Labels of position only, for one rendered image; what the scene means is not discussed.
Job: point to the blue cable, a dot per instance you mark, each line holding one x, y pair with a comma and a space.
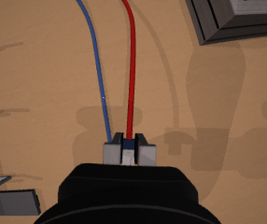
99, 73

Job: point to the red patch cord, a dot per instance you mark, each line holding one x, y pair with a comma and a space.
130, 115

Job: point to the grey and navy cable plug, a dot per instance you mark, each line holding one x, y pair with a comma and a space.
128, 152

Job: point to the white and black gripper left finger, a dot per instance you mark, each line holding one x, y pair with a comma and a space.
112, 151

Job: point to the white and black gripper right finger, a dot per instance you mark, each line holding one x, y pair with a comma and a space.
144, 153

